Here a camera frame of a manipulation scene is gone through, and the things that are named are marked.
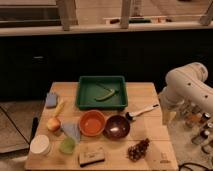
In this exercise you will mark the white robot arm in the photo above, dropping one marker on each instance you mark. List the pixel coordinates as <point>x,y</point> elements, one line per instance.
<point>186,83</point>

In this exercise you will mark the rectangular brown sponge block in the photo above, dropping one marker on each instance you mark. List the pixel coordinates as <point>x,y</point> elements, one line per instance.
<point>91,156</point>

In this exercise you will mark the brown pine cone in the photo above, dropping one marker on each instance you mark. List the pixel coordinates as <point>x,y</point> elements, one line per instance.
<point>138,151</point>

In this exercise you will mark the blue sponge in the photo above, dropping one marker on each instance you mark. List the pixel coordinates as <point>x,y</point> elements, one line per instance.
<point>51,100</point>

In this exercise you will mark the dark brown bowl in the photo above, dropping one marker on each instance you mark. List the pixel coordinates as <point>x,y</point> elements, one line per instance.
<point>116,127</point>

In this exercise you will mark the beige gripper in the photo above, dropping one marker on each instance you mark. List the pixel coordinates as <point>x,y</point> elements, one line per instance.
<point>168,113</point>

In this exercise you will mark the green pea pod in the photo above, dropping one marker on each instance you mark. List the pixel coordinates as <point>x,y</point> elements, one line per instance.
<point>110,94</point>

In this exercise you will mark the yellow red apple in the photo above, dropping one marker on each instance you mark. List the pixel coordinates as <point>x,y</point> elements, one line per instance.
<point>53,124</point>

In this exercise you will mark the green plastic cup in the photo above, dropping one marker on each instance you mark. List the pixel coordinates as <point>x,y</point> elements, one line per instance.
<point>67,145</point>

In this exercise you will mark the green plastic tray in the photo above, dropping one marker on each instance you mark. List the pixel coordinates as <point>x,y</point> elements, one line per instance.
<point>91,87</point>

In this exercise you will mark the light blue cloth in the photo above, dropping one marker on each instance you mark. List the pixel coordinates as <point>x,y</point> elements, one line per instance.
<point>71,130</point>

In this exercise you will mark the orange plastic bowl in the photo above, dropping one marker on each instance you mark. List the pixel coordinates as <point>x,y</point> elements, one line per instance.
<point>92,123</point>

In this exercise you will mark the white round lid container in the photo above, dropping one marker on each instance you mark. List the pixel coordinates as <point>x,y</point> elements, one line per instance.
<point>40,145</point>

